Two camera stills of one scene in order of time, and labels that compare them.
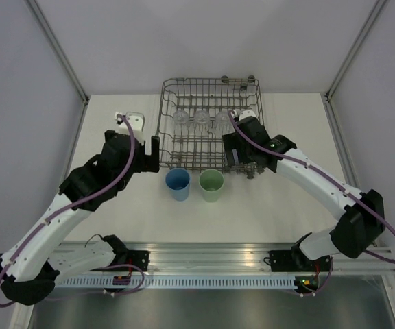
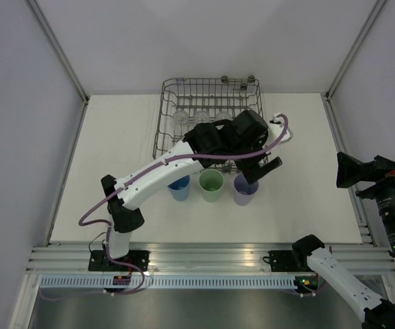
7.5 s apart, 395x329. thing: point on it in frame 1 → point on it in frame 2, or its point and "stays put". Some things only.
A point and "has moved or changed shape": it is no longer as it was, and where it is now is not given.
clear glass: [180, 118] stays put
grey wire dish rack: [194, 115] stays put
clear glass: [201, 120] stays put
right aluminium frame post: [376, 10] stays put
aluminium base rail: [253, 257] stays put
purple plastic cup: [235, 156] has moved or changed shape
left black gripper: [149, 162] → [251, 172]
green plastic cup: [210, 182] stays put
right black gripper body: [232, 141] → [388, 185]
